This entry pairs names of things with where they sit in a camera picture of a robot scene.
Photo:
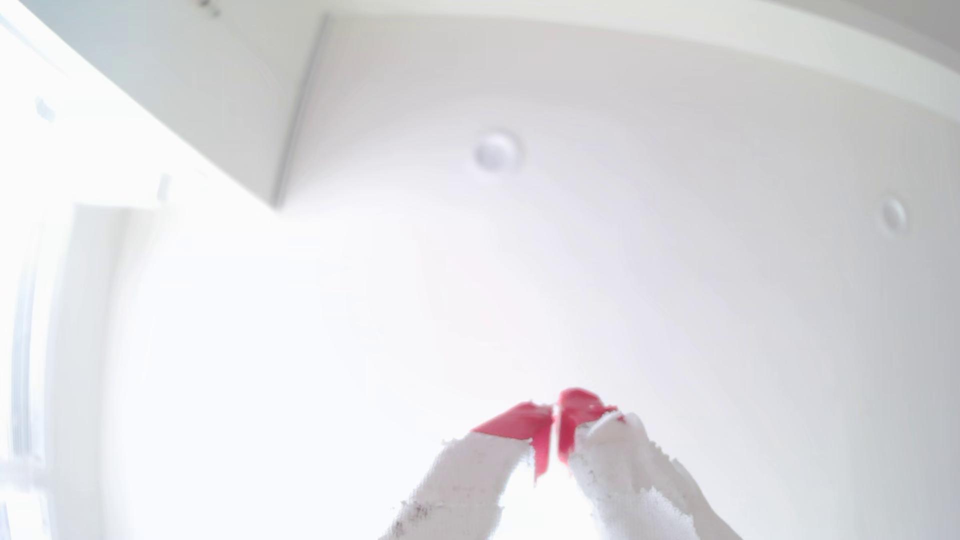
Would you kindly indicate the white overhead cabinet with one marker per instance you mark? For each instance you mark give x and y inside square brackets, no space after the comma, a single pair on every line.
[187,75]

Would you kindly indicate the round recessed ceiling light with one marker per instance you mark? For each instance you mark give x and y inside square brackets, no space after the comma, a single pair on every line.
[496,152]
[892,215]

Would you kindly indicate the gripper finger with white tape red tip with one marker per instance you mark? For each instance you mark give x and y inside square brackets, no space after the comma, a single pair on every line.
[465,480]
[630,480]

